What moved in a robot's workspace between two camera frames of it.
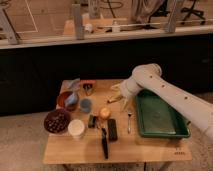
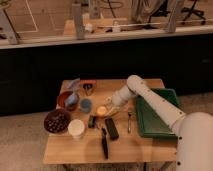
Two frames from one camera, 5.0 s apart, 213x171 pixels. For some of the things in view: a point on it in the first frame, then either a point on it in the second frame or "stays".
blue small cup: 85,105 stays
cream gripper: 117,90 -> 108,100
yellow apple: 104,113 stays
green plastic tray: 157,118 stays
